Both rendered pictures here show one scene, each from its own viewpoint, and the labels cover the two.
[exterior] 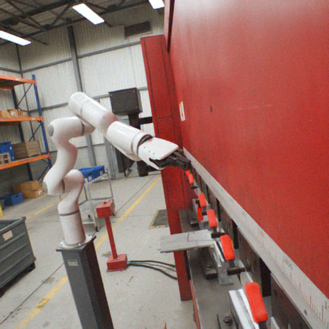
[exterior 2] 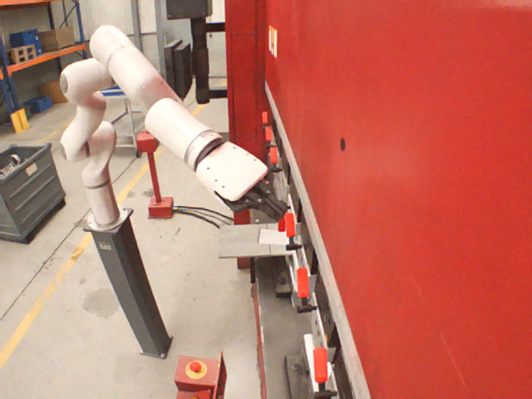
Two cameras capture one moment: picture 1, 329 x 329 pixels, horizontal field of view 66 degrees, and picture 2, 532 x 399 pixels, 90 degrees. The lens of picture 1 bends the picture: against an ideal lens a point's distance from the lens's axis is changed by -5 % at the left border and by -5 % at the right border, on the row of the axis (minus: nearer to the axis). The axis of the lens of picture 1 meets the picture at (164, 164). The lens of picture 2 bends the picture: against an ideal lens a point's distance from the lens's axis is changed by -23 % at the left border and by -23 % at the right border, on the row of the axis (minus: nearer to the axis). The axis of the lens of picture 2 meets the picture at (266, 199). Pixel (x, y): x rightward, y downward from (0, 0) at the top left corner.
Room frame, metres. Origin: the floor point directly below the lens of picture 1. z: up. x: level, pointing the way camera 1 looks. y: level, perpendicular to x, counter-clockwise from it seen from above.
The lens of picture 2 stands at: (0.30, 0.00, 1.81)
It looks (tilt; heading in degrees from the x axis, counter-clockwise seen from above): 33 degrees down; 354
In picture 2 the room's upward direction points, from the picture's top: straight up
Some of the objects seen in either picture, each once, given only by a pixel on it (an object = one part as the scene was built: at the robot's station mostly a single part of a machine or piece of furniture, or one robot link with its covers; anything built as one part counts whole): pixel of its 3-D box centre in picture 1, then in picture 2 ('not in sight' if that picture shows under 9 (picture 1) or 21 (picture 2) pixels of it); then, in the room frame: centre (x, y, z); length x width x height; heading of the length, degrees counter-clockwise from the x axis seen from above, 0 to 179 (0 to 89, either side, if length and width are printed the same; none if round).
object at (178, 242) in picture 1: (185, 240); (254, 239); (1.28, -0.05, 1.00); 0.26 x 0.18 x 0.01; 89
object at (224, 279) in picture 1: (217, 253); (294, 261); (1.22, -0.20, 0.92); 0.39 x 0.06 x 0.10; 179
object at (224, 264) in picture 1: (220, 252); not in sight; (1.11, -0.19, 0.99); 0.20 x 0.03 x 0.03; 179
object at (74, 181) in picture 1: (70, 190); (97, 152); (1.48, 0.56, 1.30); 0.19 x 0.12 x 0.24; 132
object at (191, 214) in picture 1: (192, 217); not in sight; (1.88, -0.15, 0.89); 0.30 x 0.05 x 0.03; 179
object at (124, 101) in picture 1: (132, 136); (193, 51); (2.54, 0.26, 1.53); 0.51 x 0.25 x 0.85; 0
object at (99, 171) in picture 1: (89, 172); not in sight; (4.91, 1.42, 0.92); 0.50 x 0.36 x 0.18; 78
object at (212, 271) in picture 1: (206, 259); (278, 265); (1.24, -0.14, 0.89); 0.30 x 0.05 x 0.03; 179
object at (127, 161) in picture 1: (125, 149); (180, 68); (2.49, 0.35, 1.42); 0.45 x 0.12 x 0.36; 0
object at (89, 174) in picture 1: (77, 178); (116, 86); (4.51, 1.53, 0.92); 0.50 x 0.36 x 0.18; 78
